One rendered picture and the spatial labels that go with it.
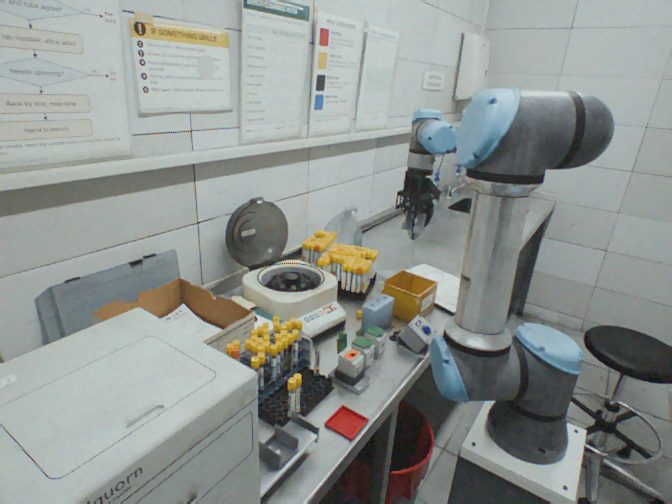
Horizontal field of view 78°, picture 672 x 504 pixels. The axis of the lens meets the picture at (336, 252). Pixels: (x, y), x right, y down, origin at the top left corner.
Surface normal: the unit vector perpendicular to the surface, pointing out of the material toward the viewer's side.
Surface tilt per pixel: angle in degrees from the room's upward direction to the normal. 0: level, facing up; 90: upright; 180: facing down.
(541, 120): 72
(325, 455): 0
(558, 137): 92
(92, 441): 0
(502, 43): 90
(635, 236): 90
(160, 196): 90
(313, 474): 0
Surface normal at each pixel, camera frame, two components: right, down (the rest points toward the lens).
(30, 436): 0.06, -0.92
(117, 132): 0.82, 0.32
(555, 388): 0.07, 0.37
